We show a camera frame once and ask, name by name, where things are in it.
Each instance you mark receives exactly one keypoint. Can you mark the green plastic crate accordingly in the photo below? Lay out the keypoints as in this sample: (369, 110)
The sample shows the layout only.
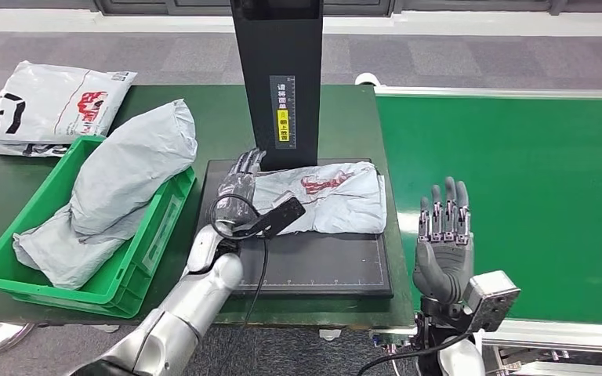
(36, 207)

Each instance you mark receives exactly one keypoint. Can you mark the white table foot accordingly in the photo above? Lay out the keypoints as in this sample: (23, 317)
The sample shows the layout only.
(330, 334)

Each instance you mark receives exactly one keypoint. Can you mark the grey mailer bag red print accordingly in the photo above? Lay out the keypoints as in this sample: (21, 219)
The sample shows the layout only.
(62, 254)
(342, 202)
(135, 161)

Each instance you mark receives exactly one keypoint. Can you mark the white mailer bag black-red print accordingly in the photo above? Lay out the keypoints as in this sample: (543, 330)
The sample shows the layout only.
(46, 99)

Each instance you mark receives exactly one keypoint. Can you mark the small blue circuit board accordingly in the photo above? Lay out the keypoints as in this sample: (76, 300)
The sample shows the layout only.
(392, 340)

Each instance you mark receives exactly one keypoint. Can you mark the green conveyor belt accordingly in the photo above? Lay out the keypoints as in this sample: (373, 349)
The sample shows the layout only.
(566, 155)

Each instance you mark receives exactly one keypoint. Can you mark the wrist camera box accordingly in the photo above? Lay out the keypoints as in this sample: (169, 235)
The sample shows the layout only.
(490, 301)
(280, 215)

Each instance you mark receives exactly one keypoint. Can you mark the white conveyor end roller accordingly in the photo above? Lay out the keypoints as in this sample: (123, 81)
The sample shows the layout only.
(367, 79)

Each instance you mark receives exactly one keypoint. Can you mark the black inbound scanner machine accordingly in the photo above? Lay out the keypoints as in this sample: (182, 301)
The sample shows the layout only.
(290, 52)

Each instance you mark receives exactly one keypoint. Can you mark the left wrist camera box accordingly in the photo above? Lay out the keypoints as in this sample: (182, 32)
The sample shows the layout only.
(280, 215)

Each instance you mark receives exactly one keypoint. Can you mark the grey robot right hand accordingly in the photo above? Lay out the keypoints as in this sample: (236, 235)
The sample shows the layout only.
(446, 264)

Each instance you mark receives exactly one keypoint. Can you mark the black yellow ruler label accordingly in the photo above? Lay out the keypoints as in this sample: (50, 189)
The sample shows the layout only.
(283, 98)

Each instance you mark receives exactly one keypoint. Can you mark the white mailer bag black print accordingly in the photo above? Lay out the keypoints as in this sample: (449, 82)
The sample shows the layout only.
(26, 150)

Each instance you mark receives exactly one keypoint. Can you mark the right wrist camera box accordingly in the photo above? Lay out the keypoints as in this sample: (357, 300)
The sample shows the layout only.
(490, 301)

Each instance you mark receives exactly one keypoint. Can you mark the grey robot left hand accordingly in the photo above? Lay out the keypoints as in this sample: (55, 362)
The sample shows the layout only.
(236, 197)

